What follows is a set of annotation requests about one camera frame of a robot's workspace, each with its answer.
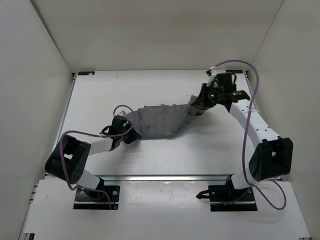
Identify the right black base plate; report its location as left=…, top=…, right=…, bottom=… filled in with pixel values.
left=208, top=185, right=258, bottom=212

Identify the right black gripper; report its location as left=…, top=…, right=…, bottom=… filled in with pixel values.
left=193, top=84, right=222, bottom=108

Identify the aluminium front rail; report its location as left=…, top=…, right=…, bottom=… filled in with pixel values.
left=97, top=174, right=229, bottom=182

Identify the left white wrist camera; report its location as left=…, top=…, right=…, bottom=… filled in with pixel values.
left=113, top=110, right=127, bottom=117

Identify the grey pleated skirt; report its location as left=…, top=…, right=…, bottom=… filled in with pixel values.
left=126, top=95, right=205, bottom=140

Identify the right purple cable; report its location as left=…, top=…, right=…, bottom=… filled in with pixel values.
left=212, top=59, right=287, bottom=209

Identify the blue corner label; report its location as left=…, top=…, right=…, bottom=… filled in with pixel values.
left=77, top=71, right=95, bottom=76
left=225, top=69, right=244, bottom=74

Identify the right blue corner label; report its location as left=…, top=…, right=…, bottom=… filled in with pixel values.
left=225, top=69, right=244, bottom=74

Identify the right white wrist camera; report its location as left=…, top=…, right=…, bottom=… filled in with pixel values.
left=206, top=66, right=218, bottom=87

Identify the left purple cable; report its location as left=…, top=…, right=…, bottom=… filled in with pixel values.
left=61, top=104, right=137, bottom=210

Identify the left blue corner label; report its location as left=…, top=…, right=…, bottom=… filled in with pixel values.
left=77, top=71, right=95, bottom=76

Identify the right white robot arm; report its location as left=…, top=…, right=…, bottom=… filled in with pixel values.
left=191, top=70, right=294, bottom=207

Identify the purple cable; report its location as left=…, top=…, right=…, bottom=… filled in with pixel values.
left=61, top=104, right=137, bottom=210
left=212, top=59, right=287, bottom=209

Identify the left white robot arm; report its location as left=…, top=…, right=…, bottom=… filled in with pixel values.
left=44, top=115, right=142, bottom=200

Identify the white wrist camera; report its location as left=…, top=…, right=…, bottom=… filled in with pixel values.
left=113, top=110, right=127, bottom=117
left=206, top=66, right=218, bottom=87

